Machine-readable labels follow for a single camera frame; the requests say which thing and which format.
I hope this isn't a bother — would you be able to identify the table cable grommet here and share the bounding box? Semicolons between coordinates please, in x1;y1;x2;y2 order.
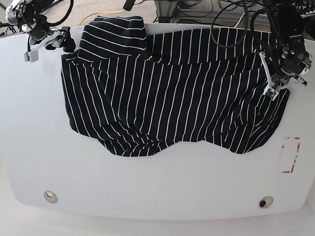
44;191;58;204
258;196;273;209

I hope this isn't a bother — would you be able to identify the right table cable grommet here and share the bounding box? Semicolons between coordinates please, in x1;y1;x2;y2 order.
258;196;273;209

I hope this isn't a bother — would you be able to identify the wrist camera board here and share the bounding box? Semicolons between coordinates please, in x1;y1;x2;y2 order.
24;51;39;63
265;90;278;101

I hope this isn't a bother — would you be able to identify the black white striped T-shirt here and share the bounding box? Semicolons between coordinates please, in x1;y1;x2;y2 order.
61;16;290;157

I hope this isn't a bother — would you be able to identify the red tape rectangle marking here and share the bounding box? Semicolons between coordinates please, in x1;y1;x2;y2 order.
279;137;301;174

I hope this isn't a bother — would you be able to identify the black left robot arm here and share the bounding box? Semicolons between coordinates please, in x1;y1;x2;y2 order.
259;2;313;100

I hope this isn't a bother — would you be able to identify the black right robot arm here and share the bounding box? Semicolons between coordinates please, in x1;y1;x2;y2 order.
5;0;76;62

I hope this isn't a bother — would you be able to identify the yellow floor cable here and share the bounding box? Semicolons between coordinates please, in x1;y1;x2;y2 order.
78;9;124;27

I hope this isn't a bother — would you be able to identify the aluminium frame stand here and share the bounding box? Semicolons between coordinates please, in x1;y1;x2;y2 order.
154;0;178;23

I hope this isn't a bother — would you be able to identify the left table cable grommet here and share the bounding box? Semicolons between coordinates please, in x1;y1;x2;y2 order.
44;191;58;204

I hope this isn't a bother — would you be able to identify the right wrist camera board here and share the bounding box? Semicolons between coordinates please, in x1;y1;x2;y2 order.
24;51;39;63

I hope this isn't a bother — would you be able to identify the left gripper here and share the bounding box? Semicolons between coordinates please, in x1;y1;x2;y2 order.
259;34;313;96

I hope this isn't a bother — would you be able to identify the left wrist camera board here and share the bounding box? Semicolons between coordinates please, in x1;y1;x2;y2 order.
265;90;278;101

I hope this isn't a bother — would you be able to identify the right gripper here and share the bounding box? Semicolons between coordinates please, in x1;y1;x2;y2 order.
5;4;76;56

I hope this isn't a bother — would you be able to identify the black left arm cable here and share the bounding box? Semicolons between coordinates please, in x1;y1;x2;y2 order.
211;0;286;64

